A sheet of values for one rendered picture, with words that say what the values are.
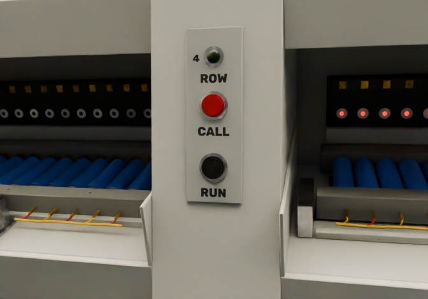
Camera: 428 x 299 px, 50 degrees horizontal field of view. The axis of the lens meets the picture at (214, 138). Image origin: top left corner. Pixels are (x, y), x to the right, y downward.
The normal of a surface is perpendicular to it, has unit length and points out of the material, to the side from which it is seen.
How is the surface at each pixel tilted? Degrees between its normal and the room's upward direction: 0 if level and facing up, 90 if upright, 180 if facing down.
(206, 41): 90
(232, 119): 90
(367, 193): 18
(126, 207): 108
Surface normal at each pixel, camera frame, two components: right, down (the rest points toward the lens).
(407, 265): -0.07, -0.94
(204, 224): -0.22, 0.04
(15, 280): -0.22, 0.36
